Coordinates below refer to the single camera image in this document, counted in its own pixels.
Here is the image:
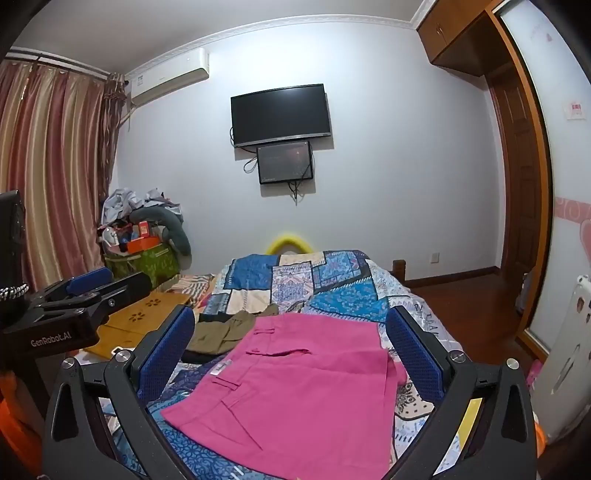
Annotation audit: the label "striped pink curtain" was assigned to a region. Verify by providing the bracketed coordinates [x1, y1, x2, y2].
[0, 55, 127, 291]

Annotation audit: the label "orange object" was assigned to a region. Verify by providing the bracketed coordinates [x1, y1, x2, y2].
[0, 369, 44, 480]

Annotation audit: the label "small black wall monitor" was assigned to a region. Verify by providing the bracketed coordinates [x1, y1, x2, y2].
[257, 141, 315, 185]

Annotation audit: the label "yellow round object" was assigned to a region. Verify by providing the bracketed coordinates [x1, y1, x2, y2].
[265, 233, 311, 256]

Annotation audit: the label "blue patchwork blanket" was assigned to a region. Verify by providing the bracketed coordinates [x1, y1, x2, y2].
[99, 249, 467, 480]

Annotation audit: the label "striped cloth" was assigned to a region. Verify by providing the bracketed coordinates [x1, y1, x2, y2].
[178, 273, 216, 305]

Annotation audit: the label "wooden door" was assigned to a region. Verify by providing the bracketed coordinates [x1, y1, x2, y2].
[487, 60, 543, 287]

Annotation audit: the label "white air conditioner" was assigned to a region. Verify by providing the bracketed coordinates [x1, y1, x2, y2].
[127, 47, 211, 106]

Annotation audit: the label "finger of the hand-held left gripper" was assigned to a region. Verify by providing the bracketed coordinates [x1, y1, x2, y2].
[28, 267, 115, 306]
[36, 271, 153, 320]

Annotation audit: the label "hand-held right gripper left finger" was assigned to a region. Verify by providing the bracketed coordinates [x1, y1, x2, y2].
[41, 305, 197, 480]

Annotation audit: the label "orange box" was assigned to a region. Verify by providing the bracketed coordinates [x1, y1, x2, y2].
[127, 235, 160, 254]

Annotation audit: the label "green storage bag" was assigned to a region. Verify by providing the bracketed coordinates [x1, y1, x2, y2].
[104, 244, 181, 289]

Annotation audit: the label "yellow bed sheet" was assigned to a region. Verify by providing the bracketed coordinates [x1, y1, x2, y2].
[455, 396, 484, 449]

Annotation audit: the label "wooden folding table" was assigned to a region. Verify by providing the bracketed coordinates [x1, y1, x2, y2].
[83, 291, 192, 358]

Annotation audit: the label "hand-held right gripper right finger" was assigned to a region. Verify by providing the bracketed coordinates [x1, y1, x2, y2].
[385, 305, 540, 480]

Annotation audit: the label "pink pants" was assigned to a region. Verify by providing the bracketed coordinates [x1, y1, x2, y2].
[159, 314, 409, 480]

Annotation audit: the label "black monitor cable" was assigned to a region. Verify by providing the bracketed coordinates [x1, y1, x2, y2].
[286, 178, 308, 206]

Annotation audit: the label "wooden overhead cabinet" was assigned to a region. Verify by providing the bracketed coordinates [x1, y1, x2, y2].
[416, 0, 504, 70]

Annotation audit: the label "black wall television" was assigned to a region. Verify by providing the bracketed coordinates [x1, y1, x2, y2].
[230, 84, 332, 148]

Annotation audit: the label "olive green pants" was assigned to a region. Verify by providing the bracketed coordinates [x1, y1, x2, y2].
[184, 310, 280, 357]

